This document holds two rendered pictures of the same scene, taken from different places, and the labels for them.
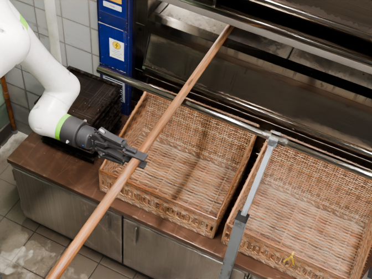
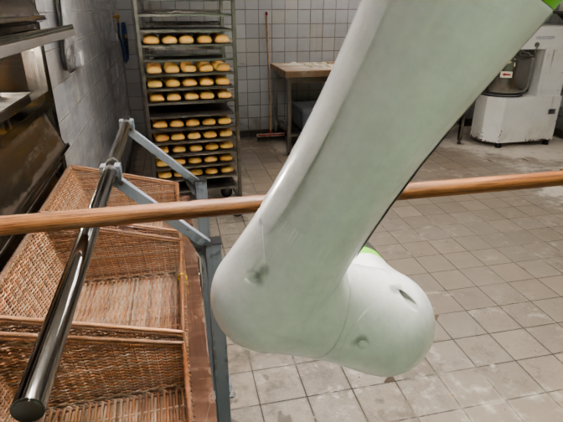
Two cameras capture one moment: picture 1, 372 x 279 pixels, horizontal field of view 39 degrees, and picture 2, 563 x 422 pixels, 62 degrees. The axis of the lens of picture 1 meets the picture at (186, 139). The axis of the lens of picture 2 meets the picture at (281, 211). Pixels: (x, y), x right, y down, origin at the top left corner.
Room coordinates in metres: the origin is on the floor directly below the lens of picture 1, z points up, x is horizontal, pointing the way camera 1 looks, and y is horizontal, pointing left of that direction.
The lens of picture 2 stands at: (1.49, 0.77, 1.50)
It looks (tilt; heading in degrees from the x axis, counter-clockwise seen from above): 23 degrees down; 238
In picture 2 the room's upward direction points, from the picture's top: straight up
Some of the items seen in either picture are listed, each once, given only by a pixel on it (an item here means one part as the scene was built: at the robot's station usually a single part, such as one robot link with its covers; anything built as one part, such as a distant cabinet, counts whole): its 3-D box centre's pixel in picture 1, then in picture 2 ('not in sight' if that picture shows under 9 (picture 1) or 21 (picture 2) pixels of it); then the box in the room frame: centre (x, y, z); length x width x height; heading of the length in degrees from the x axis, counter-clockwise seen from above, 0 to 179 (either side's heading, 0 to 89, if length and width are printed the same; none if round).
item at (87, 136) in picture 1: (94, 140); not in sight; (1.13, 0.30, 1.20); 0.09 x 0.07 x 0.08; 71
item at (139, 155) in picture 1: (136, 154); not in sight; (1.08, 0.15, 1.21); 0.07 x 0.03 x 0.01; 71
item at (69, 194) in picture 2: not in sight; (121, 210); (1.10, -1.12, 0.72); 0.56 x 0.49 x 0.28; 70
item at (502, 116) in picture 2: not in sight; (513, 86); (-3.76, -2.50, 0.66); 0.92 x 0.59 x 1.32; 160
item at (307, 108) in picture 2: not in sight; (311, 115); (-1.71, -3.65, 0.35); 0.50 x 0.36 x 0.24; 70
